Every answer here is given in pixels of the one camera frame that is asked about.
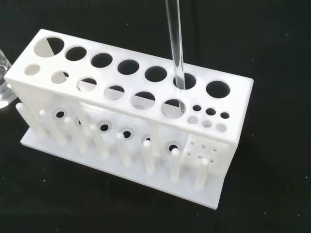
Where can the black bench cloth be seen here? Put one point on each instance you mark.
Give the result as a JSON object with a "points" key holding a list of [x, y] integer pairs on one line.
{"points": [[243, 36]]}

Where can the white test tube rack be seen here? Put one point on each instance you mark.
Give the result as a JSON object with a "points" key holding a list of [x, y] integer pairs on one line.
{"points": [[136, 121]]}

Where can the clear glass beaker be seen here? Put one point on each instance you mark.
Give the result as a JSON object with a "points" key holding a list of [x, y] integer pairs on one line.
{"points": [[4, 85]]}

